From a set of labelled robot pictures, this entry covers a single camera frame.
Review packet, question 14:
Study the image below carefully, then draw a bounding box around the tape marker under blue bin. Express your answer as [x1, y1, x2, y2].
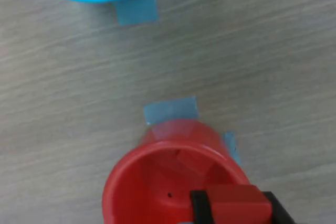
[111, 0, 160, 27]

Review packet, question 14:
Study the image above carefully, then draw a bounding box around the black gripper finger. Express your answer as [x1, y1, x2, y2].
[189, 189, 217, 224]
[262, 191, 296, 224]

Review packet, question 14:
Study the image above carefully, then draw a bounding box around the tape marker under red bin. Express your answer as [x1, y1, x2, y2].
[143, 95, 242, 168]

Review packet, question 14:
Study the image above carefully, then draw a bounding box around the red plastic bin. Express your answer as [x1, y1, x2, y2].
[101, 119, 253, 224]

